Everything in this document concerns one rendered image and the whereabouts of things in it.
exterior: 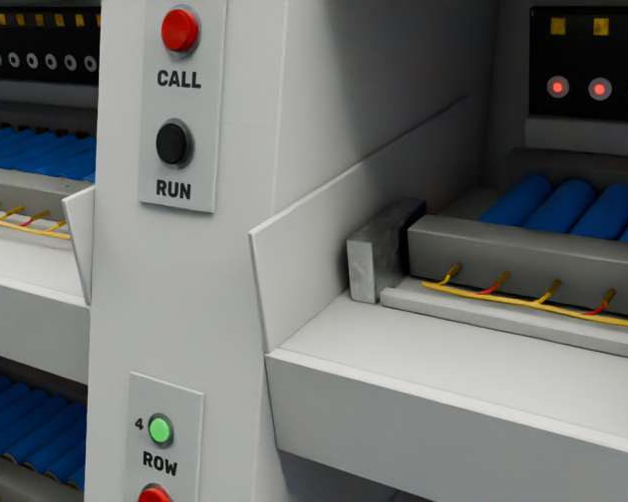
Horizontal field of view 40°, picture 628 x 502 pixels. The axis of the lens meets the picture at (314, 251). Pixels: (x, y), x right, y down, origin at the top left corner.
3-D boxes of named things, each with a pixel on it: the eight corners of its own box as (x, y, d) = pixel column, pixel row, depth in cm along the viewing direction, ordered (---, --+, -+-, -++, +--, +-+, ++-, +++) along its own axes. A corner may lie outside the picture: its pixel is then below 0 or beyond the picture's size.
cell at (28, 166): (107, 163, 56) (28, 198, 51) (88, 161, 57) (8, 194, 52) (102, 136, 55) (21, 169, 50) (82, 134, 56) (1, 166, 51)
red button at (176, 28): (189, 52, 32) (191, 8, 32) (157, 51, 33) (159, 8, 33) (206, 55, 33) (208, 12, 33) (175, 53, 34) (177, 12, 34)
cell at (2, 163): (85, 160, 57) (6, 194, 52) (66, 158, 58) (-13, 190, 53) (80, 134, 56) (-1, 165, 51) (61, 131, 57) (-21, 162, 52)
